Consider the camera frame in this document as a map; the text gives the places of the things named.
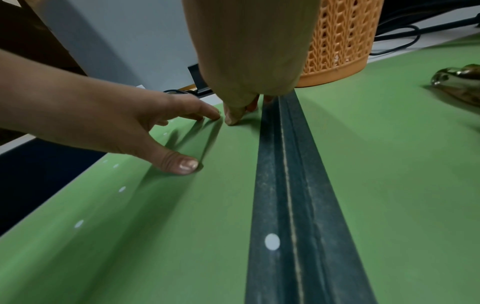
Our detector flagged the person's left hand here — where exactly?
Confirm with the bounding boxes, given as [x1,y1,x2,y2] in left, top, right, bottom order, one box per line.
[45,69,222,176]

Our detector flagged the person's right hand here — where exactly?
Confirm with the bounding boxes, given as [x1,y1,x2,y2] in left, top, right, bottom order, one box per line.
[181,0,322,126]

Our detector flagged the green paper file folder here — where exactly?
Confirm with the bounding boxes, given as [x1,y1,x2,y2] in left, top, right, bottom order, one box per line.
[0,33,480,304]

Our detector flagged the person's left forearm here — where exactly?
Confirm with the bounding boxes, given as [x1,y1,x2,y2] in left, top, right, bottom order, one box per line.
[0,49,61,136]

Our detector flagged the small black box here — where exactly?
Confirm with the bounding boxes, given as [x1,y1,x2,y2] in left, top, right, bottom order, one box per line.
[187,63,217,98]

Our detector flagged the orange plastic mesh basket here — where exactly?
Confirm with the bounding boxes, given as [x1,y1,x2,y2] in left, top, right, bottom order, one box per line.
[295,0,386,88]

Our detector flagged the shiny metal hole punch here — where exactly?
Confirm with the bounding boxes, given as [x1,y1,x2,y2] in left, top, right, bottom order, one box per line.
[430,63,480,108]

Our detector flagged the thin black looped cable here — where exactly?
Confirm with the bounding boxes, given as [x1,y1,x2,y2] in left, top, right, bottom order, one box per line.
[369,24,422,57]

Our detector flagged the thick black cable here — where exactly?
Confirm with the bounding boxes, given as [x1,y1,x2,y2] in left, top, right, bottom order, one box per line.
[374,16,480,42]

